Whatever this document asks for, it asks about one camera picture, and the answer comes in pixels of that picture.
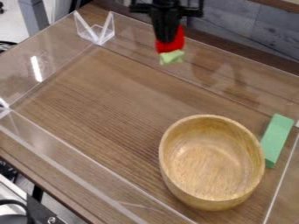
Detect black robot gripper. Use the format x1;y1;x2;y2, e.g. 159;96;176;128
128;0;205;43

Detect red plush strawberry green leaf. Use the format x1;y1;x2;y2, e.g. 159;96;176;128
155;25;184;65

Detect clear acrylic corner bracket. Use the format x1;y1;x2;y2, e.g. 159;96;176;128
74;10;116;46

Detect clear acrylic tray walls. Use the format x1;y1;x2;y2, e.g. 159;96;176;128
0;5;299;224

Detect black cable bottom left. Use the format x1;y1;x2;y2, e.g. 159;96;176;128
0;199;40;224

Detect wooden bowl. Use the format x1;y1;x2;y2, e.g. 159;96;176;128
159;115;266;211

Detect green rectangular block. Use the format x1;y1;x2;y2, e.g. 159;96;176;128
261;114;295;168

